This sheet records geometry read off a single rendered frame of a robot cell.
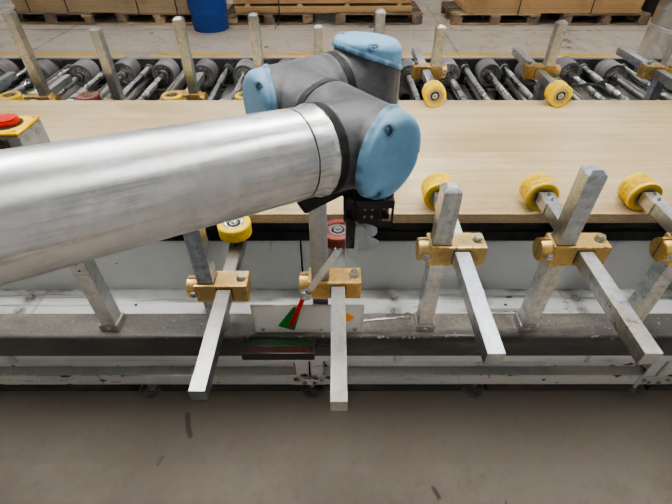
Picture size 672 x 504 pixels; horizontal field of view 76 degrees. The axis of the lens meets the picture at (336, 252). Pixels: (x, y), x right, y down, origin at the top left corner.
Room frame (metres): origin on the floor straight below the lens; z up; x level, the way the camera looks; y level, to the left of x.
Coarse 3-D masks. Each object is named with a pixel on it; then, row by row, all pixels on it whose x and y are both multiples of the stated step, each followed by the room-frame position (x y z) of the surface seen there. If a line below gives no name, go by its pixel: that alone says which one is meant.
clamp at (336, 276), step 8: (304, 272) 0.68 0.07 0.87; (328, 272) 0.68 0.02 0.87; (336, 272) 0.68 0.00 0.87; (344, 272) 0.68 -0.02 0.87; (360, 272) 0.68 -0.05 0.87; (304, 280) 0.66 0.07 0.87; (328, 280) 0.66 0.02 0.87; (336, 280) 0.66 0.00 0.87; (344, 280) 0.66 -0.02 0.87; (352, 280) 0.66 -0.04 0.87; (360, 280) 0.66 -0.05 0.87; (320, 288) 0.65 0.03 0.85; (328, 288) 0.65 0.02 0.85; (352, 288) 0.65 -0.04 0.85; (360, 288) 0.65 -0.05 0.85; (312, 296) 0.65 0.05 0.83; (320, 296) 0.65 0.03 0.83; (328, 296) 0.65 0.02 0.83; (352, 296) 0.65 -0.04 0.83; (360, 296) 0.65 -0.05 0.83
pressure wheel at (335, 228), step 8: (328, 224) 0.81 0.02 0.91; (336, 224) 0.81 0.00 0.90; (344, 224) 0.81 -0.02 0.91; (328, 232) 0.78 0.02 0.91; (336, 232) 0.78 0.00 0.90; (344, 232) 0.78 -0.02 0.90; (328, 240) 0.76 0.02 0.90; (336, 240) 0.75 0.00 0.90; (344, 240) 0.75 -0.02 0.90; (344, 248) 0.75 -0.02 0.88
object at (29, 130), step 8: (24, 120) 0.69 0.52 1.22; (32, 120) 0.69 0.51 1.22; (40, 120) 0.71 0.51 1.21; (0, 128) 0.65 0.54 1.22; (8, 128) 0.65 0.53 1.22; (16, 128) 0.66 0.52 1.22; (24, 128) 0.66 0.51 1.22; (32, 128) 0.68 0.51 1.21; (40, 128) 0.70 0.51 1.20; (0, 136) 0.64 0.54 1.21; (8, 136) 0.64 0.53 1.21; (16, 136) 0.64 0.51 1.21; (24, 136) 0.65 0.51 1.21; (32, 136) 0.67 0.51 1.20; (40, 136) 0.69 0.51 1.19; (48, 136) 0.71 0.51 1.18; (16, 144) 0.64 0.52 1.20; (24, 144) 0.64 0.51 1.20; (32, 144) 0.66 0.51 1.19
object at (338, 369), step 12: (336, 264) 0.72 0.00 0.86; (336, 288) 0.64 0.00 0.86; (336, 300) 0.61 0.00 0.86; (336, 312) 0.57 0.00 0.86; (336, 324) 0.54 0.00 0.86; (336, 336) 0.51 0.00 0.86; (336, 348) 0.49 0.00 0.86; (336, 360) 0.46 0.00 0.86; (336, 372) 0.43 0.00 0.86; (336, 384) 0.41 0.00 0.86; (336, 396) 0.39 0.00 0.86; (336, 408) 0.38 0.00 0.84
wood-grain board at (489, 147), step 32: (64, 128) 1.34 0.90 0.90; (96, 128) 1.34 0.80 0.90; (128, 128) 1.34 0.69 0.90; (448, 128) 1.34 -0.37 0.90; (480, 128) 1.34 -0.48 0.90; (512, 128) 1.34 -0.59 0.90; (544, 128) 1.34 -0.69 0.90; (576, 128) 1.34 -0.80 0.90; (608, 128) 1.34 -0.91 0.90; (640, 128) 1.34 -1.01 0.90; (448, 160) 1.12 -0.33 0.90; (480, 160) 1.12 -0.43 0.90; (512, 160) 1.12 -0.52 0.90; (544, 160) 1.12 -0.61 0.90; (576, 160) 1.12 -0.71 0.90; (608, 160) 1.12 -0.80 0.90; (640, 160) 1.12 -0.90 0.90; (416, 192) 0.95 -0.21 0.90; (480, 192) 0.95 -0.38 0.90; (512, 192) 0.95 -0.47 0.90; (608, 192) 0.95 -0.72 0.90
